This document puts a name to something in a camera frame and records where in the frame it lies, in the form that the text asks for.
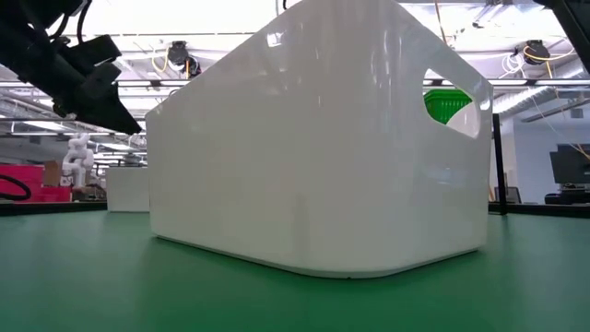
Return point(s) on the black computer monitor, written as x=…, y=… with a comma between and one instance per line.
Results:
x=569, y=163

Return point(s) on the brown cardboard box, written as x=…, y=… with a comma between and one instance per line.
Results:
x=51, y=173

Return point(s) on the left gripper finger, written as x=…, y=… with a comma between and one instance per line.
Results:
x=108, y=115

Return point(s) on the large white plastic bin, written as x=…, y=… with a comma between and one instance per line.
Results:
x=318, y=161

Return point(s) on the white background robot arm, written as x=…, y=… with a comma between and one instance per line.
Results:
x=78, y=159

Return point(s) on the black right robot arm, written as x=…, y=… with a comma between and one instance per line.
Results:
x=574, y=27

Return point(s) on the black-framed wooden shelf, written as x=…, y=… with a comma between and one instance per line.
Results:
x=499, y=161

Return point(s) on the long ceiling light bar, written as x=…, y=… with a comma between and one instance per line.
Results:
x=544, y=82

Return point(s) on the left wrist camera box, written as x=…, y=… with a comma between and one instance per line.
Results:
x=94, y=48

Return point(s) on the black table edge rail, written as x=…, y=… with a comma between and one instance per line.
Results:
x=50, y=208

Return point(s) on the red storage crates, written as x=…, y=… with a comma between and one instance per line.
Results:
x=20, y=182

